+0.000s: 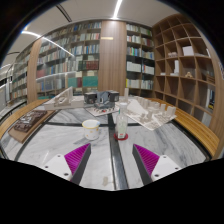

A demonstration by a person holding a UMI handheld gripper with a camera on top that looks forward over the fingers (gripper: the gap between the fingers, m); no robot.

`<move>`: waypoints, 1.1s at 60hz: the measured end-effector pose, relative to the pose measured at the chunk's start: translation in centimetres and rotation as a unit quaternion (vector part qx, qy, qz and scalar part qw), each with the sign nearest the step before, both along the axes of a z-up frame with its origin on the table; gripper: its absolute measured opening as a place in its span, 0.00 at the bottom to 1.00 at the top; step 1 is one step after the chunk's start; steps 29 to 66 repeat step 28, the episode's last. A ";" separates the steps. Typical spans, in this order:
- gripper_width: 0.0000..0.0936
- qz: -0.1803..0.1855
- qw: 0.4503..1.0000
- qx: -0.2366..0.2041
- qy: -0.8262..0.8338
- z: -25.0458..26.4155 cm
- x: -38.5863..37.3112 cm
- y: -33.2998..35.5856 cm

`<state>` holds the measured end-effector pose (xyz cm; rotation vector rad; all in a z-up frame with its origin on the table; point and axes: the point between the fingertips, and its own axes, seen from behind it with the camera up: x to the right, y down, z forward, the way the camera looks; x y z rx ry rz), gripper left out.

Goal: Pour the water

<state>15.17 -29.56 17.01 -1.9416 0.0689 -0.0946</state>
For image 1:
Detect ceiling light strips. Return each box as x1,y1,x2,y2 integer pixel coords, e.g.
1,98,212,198
0,0,125,72

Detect tall wooden bookshelf with books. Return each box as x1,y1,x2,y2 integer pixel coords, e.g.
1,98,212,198
9,20,156,102

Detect flat round red coaster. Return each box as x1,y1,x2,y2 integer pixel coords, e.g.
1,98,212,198
113,132,130,142

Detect dark grey building model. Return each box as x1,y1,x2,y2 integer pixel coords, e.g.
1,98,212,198
83,90,121,117

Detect white city block model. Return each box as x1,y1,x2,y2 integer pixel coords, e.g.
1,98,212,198
116,95,178,131

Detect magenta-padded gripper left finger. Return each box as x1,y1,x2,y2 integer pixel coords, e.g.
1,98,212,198
42,142,92,185

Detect white ramp architectural model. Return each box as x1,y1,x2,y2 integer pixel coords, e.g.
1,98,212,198
42,86,86,112

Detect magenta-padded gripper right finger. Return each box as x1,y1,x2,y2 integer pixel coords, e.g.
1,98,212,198
132,143,183,186

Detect curved wooden bench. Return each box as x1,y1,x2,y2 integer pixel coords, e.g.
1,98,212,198
0,98,51,141
146,96,221,158

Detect clear plastic bottle white cap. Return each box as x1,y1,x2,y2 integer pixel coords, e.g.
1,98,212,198
115,102,130,140

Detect wooden cubby shelf unit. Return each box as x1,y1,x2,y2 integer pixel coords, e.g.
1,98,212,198
151,13,224,118

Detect white mug yellow rim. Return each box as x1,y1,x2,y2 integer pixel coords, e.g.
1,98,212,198
81,119,101,141

